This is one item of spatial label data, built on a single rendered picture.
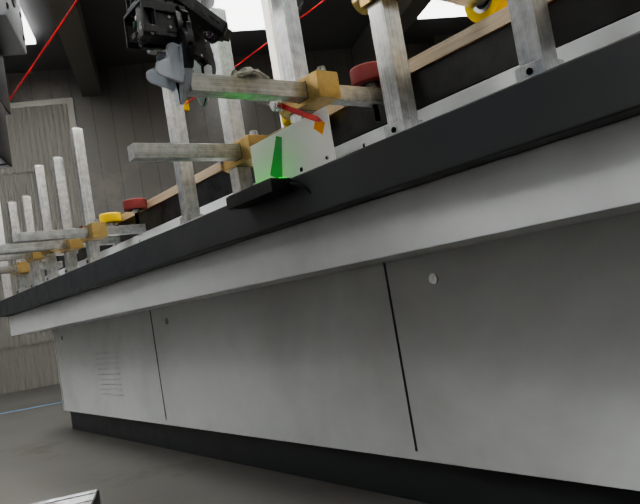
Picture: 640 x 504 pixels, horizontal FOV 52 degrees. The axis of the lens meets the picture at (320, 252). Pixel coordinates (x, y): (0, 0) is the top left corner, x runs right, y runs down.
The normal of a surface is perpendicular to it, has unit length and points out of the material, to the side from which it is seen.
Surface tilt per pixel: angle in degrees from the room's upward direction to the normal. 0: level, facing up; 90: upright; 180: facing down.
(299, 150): 90
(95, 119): 90
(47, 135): 90
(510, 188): 90
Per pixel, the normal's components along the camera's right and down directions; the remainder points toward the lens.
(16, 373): 0.22, -0.10
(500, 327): -0.78, 0.09
